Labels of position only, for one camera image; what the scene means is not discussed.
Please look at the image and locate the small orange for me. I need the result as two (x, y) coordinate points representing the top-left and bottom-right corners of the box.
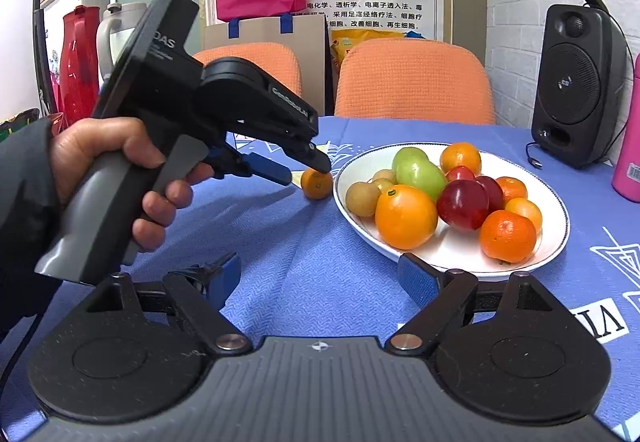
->
(300, 168), (334, 201)

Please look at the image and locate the red thermos jug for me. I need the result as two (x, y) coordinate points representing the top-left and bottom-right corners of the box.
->
(59, 5), (101, 125)

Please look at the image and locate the orange chair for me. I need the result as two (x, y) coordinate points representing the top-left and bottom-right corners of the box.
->
(192, 42), (302, 98)
(334, 38), (496, 125)

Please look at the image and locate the white thermos jug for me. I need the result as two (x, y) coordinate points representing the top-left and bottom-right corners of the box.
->
(96, 2), (148, 83)

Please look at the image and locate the black pole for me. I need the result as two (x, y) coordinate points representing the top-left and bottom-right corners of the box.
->
(32, 0), (55, 117)

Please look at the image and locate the person's left forearm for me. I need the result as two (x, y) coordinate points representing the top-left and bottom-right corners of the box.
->
(0, 117), (67, 338)

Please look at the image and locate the tangerine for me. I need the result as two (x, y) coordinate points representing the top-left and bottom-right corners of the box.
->
(479, 210), (537, 264)
(496, 177), (528, 203)

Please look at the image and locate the patterned dish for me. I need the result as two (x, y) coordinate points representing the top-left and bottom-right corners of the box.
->
(0, 108), (40, 143)

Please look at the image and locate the green jujube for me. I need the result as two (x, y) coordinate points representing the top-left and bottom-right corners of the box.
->
(391, 147), (431, 175)
(397, 159), (447, 202)

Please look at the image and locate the black speaker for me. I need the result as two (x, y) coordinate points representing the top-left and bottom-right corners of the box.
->
(531, 3), (628, 169)

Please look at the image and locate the yellow bag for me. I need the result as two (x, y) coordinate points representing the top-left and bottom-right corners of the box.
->
(330, 29), (426, 68)

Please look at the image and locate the person's left hand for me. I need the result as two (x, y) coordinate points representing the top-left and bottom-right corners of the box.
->
(48, 116), (217, 253)

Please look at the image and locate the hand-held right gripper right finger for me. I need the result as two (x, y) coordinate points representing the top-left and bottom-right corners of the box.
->
(385, 252), (551, 356)

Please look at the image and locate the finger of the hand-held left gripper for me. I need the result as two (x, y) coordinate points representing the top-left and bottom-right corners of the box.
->
(207, 142), (293, 187)
(244, 82), (334, 175)

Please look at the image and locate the brown paper bag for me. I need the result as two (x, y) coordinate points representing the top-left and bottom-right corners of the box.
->
(202, 14), (329, 115)

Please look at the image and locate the blue printed tablecloth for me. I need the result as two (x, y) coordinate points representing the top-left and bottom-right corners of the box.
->
(0, 114), (640, 373)

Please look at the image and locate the white plate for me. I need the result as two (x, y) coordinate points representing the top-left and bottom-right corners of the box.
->
(332, 142), (571, 277)

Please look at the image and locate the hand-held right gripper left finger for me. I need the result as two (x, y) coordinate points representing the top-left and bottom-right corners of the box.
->
(87, 252), (252, 356)

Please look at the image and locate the pink bottle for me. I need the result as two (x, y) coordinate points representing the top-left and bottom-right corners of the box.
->
(612, 53), (640, 203)

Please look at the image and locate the large orange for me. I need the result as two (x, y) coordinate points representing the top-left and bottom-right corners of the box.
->
(375, 185), (439, 250)

